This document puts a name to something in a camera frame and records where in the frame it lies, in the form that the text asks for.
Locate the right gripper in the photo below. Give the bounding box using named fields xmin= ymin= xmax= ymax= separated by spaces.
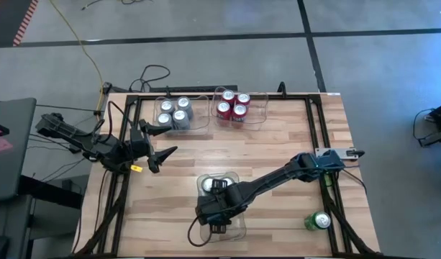
xmin=196 ymin=178 xmax=230 ymax=235

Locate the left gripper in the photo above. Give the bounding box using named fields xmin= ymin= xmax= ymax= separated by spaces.
xmin=129 ymin=119 xmax=178 ymax=173

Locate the silver soda can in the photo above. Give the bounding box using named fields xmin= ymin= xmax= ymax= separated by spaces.
xmin=171 ymin=109 xmax=191 ymax=131
xmin=156 ymin=112 xmax=174 ymax=136
xmin=158 ymin=99 xmax=176 ymax=116
xmin=176 ymin=96 xmax=194 ymax=119

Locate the clear plastic bin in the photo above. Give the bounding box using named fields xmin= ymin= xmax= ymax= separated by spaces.
xmin=212 ymin=86 xmax=270 ymax=127
xmin=196 ymin=171 xmax=247 ymax=243
xmin=152 ymin=94 xmax=211 ymax=137

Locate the red soda can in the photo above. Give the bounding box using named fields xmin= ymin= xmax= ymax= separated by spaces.
xmin=236 ymin=91 xmax=252 ymax=108
xmin=220 ymin=89 xmax=236 ymax=106
xmin=215 ymin=100 xmax=232 ymax=122
xmin=231 ymin=103 xmax=248 ymax=124

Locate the long black bar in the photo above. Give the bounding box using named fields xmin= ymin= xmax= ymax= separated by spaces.
xmin=150 ymin=85 xmax=239 ymax=93

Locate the grey side table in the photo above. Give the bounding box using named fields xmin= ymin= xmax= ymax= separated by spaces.
xmin=0 ymin=97 xmax=37 ymax=202

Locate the dark grey cabinet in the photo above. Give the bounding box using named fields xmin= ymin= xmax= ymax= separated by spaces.
xmin=0 ymin=175 xmax=83 ymax=259

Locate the black mat orange striped edge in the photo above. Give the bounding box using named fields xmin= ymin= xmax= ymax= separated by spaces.
xmin=0 ymin=0 xmax=40 ymax=48

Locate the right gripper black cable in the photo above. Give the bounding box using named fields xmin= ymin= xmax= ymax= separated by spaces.
xmin=186 ymin=214 xmax=217 ymax=248

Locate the black aluminium table frame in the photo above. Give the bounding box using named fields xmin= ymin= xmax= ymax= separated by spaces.
xmin=73 ymin=85 xmax=383 ymax=259

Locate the black side table cable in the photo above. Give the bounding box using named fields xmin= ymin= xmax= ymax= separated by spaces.
xmin=35 ymin=103 xmax=101 ymax=117

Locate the looped black floor cable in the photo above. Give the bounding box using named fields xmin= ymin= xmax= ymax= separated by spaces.
xmin=128 ymin=64 xmax=171 ymax=94

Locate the yellow floor cable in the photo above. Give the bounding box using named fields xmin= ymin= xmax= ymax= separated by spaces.
xmin=48 ymin=0 xmax=105 ymax=125

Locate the thin black floor cable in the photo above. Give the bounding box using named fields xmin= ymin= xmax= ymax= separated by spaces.
xmin=81 ymin=0 xmax=151 ymax=11

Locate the black device cable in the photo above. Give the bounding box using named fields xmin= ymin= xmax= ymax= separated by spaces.
xmin=412 ymin=107 xmax=437 ymax=143

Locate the grey metal bracket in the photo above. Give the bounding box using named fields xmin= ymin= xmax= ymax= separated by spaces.
xmin=419 ymin=125 xmax=441 ymax=148

